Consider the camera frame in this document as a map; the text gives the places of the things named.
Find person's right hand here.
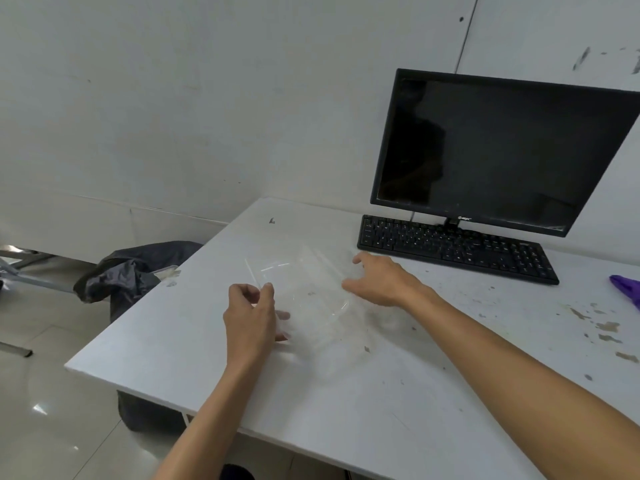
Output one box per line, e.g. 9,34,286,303
341,252,439,311

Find person's left hand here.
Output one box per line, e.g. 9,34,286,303
222,282,292,371

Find black garbage bag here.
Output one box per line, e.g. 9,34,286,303
73,240,205,434

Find person's left forearm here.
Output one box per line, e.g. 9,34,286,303
152,362,263,480

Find person's right forearm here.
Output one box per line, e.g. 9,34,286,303
419,287,640,480

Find black keyboard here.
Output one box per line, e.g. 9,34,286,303
356,214,561,287

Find white table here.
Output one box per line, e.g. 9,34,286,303
63,197,640,480

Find black computer monitor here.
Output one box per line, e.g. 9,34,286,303
369,68,640,239

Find purple cloth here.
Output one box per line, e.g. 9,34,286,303
609,274,640,311

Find grey metal folding frame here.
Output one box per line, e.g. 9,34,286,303
0,248,76,295

